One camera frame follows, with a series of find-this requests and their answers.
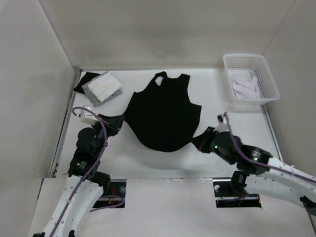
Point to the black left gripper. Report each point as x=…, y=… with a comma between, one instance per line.
x=113, y=123

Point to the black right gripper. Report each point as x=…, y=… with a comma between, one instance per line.
x=203, y=145

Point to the black tank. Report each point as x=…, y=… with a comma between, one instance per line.
x=162, y=116
x=85, y=79

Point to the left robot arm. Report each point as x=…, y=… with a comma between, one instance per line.
x=84, y=184

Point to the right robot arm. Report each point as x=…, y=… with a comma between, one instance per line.
x=258, y=172

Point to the folded grey tank top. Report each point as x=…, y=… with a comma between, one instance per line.
x=94, y=101

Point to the folded white tank top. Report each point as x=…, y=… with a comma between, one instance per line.
x=104, y=86

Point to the folded black tank top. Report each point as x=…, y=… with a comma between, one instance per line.
x=85, y=79

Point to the white tank top in basket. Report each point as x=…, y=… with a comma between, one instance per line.
x=245, y=86

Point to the white plastic basket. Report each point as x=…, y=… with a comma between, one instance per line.
x=255, y=65

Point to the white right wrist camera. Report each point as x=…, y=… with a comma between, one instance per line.
x=222, y=123

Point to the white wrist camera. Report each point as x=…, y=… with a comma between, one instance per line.
x=222, y=123
x=86, y=116

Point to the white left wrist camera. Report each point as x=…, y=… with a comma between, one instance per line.
x=86, y=116

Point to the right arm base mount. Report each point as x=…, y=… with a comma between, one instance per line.
x=230, y=192

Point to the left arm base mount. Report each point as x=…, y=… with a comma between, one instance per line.
x=113, y=195

